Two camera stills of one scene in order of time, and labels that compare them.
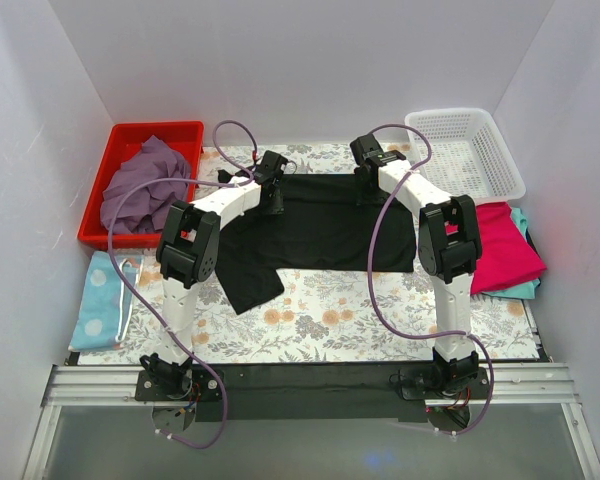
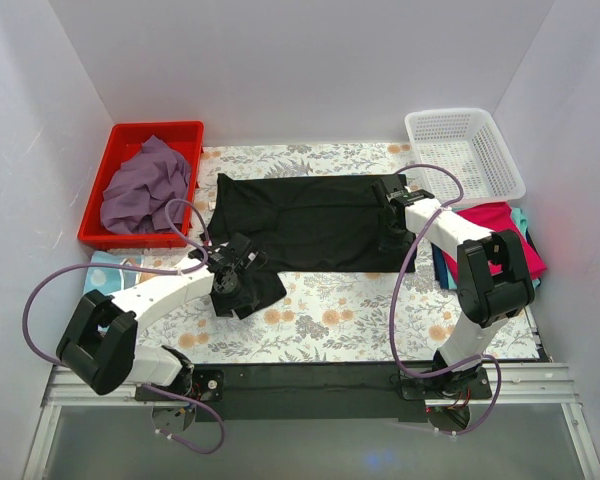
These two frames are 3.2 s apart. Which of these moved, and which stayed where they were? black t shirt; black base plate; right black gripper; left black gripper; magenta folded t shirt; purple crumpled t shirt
Moved: right black gripper; left black gripper
Stayed: black base plate; purple crumpled t shirt; black t shirt; magenta folded t shirt
